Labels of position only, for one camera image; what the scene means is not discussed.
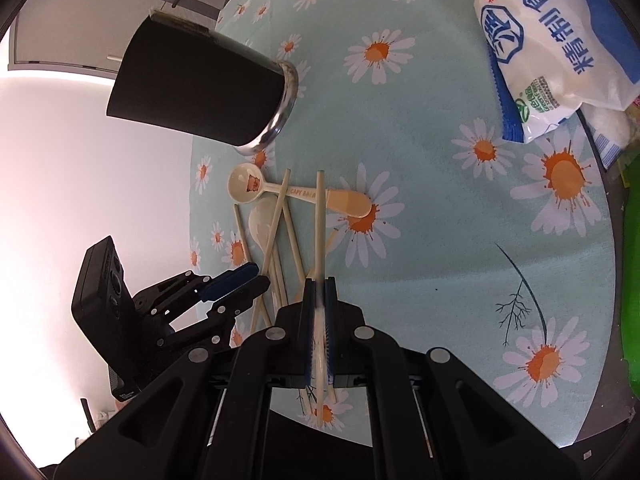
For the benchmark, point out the daisy print tablecloth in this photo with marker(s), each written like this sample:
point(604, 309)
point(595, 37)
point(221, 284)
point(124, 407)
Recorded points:
point(425, 160)

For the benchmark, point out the white plastic spoon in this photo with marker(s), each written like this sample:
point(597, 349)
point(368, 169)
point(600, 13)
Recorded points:
point(262, 225)

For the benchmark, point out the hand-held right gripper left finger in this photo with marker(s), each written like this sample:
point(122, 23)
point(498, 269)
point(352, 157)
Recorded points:
point(310, 310)

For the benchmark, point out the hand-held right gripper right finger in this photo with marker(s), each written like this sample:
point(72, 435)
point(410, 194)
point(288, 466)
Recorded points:
point(330, 310)

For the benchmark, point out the green food packet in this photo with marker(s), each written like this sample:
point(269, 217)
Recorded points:
point(631, 260)

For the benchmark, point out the grey cabinet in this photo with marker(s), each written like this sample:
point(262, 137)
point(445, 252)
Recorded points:
point(75, 10)

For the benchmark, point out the white and blue salt bag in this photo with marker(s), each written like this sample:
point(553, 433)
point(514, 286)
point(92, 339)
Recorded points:
point(550, 35)

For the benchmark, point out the cream spoon with cartoon print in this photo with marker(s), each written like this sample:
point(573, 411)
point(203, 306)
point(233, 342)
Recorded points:
point(250, 182)

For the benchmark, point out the black metal utensil cup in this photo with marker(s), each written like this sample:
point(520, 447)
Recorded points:
point(200, 85)

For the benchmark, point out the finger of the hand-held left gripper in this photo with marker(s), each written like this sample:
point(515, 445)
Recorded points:
point(245, 297)
point(230, 280)

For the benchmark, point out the small white plastic bag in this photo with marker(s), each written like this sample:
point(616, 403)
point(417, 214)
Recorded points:
point(610, 130)

